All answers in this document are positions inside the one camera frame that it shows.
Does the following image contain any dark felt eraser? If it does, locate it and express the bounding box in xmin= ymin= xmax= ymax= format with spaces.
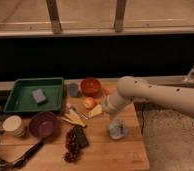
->
xmin=73 ymin=126 xmax=89 ymax=148

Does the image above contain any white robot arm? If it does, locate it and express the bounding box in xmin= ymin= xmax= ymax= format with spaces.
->
xmin=102 ymin=76 xmax=194 ymax=118

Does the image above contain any green plastic tray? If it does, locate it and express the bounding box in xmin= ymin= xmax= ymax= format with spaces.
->
xmin=3 ymin=77 xmax=64 ymax=114

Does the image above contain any red yellow apple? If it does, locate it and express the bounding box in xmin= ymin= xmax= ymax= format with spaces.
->
xmin=84 ymin=97 xmax=97 ymax=109

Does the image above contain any red measuring spoon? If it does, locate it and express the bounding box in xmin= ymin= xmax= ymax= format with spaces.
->
xmin=103 ymin=88 xmax=114 ymax=96

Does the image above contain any red bowl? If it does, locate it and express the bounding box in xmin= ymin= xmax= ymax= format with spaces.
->
xmin=80 ymin=78 xmax=101 ymax=97

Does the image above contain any grey blue cup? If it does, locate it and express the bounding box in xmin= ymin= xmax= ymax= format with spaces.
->
xmin=67 ymin=83 xmax=79 ymax=97

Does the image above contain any brown grape bunch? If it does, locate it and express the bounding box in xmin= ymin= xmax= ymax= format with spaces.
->
xmin=64 ymin=129 xmax=81 ymax=163

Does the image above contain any purple bowl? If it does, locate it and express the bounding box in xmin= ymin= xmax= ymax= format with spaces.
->
xmin=28 ymin=111 xmax=58 ymax=139

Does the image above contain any grey blue sponge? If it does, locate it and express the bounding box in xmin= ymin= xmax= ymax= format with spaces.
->
xmin=32 ymin=89 xmax=47 ymax=104

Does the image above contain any white cup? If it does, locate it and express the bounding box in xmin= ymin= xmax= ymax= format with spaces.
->
xmin=2 ymin=115 xmax=25 ymax=137

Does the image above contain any light wooden cutting board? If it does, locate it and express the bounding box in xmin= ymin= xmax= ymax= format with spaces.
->
xmin=0 ymin=146 xmax=32 ymax=162

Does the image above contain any black handled knife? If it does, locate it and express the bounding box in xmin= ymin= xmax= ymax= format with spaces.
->
xmin=0 ymin=141 xmax=44 ymax=168

